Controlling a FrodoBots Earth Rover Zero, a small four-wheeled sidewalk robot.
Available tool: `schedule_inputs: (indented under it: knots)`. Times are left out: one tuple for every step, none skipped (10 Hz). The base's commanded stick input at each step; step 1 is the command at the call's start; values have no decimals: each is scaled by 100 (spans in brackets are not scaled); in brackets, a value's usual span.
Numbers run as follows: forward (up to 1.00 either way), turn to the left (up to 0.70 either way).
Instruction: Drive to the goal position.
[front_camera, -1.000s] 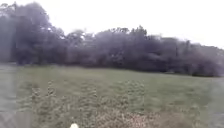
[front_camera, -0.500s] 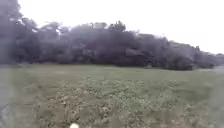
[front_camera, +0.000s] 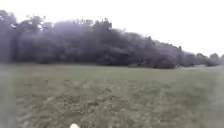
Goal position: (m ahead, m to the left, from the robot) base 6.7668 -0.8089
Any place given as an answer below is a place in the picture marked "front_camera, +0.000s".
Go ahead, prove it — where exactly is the robot's own part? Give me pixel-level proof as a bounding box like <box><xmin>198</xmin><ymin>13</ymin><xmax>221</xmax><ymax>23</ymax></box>
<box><xmin>69</xmin><ymin>123</ymin><xmax>81</xmax><ymax>128</ymax></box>

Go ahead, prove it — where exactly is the wood of dark trees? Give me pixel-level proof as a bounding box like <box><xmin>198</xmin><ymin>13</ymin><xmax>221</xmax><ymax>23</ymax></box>
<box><xmin>0</xmin><ymin>9</ymin><xmax>224</xmax><ymax>70</ymax></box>

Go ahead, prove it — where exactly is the green grass field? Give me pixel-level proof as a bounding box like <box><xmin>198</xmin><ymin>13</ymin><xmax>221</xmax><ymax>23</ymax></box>
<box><xmin>0</xmin><ymin>63</ymin><xmax>224</xmax><ymax>128</ymax></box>

